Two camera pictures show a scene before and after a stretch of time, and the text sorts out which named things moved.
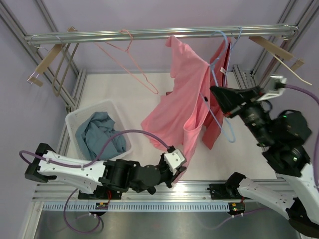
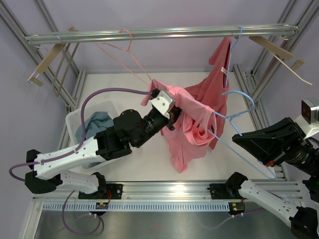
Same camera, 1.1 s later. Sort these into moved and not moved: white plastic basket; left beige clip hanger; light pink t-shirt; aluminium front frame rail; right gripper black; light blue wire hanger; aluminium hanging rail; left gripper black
Moved: left gripper black; light blue wire hanger; right gripper black; light pink t-shirt
Not moved: aluminium front frame rail; left beige clip hanger; aluminium hanging rail; white plastic basket
